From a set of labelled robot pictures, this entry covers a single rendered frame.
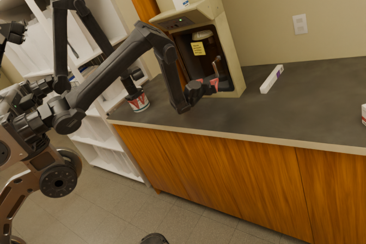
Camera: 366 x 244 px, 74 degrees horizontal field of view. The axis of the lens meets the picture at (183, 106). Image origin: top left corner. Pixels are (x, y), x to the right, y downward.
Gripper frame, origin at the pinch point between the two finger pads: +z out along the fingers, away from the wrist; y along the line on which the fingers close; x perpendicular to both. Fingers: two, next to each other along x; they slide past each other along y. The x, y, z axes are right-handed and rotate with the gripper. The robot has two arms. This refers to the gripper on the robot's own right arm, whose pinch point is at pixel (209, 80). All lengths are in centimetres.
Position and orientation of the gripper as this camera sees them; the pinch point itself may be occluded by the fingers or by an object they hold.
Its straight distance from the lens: 126.6
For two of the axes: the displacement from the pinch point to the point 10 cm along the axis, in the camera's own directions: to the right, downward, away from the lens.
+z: 5.4, -5.9, 6.0
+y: -7.6, -0.4, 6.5
